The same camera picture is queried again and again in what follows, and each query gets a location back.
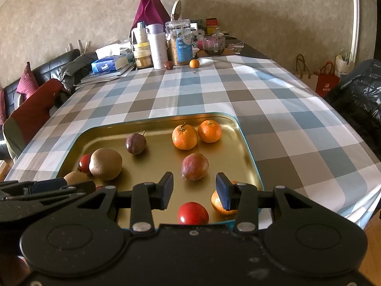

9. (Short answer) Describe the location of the magenta cushion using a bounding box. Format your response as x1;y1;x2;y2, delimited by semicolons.
16;61;40;100

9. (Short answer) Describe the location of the red yellow box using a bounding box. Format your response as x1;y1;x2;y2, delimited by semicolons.
205;18;219;35

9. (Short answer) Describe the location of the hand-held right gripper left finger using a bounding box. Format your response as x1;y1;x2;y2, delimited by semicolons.
76;172;174;235

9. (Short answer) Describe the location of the round white mirror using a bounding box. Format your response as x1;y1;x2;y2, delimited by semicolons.
171;0;182;21

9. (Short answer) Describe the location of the brown paper bag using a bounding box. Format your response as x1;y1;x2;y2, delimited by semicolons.
295;54;320;91

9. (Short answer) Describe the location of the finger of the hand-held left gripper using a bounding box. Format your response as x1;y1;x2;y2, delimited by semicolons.
0;178;68;199
0;181;96;212

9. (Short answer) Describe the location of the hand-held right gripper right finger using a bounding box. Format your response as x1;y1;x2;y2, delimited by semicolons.
215;172;311;235

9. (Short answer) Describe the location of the gold metal tray blue rim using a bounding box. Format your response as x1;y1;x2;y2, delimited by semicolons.
56;112;264;230

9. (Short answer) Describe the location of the blue tissue pack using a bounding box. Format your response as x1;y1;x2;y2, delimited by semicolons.
91;59;120;74

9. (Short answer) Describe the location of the magenta gift bag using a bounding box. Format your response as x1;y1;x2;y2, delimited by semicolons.
131;0;171;32

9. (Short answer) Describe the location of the yellow lid jar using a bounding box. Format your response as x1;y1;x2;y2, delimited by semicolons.
133;42;153;69

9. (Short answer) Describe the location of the glass measuring cup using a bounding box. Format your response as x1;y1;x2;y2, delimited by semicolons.
202;35;227;56

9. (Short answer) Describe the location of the red paper bag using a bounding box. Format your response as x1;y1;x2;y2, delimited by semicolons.
316;61;340;97

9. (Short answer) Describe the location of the orange mandarin with stem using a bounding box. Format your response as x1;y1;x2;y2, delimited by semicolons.
172;123;198;151

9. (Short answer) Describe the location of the wooden board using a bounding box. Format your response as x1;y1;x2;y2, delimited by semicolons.
195;48;236;59

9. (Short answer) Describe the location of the grey jacket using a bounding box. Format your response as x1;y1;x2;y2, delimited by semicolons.
58;55;99;93

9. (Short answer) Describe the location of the glass jar blue label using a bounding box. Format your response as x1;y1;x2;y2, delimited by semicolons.
165;19;193;65

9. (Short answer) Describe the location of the small red tomato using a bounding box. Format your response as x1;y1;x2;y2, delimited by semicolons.
78;154;93;174

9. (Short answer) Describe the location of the large red tomato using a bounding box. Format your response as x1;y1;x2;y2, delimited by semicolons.
178;202;209;225

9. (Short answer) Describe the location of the black puffer jacket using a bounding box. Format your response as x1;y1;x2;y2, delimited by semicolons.
324;59;381;167

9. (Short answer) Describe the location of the white lilac thermos bottle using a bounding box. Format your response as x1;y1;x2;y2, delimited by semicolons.
147;24;169;70

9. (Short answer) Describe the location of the white door frame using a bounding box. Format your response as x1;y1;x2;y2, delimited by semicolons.
351;0;362;61

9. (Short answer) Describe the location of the checked tablecloth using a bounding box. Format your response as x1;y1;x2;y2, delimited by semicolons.
6;54;381;224

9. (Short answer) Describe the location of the stack of magazines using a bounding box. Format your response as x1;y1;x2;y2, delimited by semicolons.
74;64;136;87

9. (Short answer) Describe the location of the purple passion fruit with stem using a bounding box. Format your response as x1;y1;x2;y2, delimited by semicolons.
125;131;147;155

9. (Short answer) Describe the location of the black leather sofa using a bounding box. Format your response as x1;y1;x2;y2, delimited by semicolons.
0;49;82;161

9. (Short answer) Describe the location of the white paper bag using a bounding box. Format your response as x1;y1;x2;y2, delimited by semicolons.
335;49;353;76

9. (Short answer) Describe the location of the large brown kiwi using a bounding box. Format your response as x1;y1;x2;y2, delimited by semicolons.
89;148;123;181

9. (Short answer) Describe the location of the white tissue box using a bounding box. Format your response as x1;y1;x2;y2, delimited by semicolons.
95;43;131;59

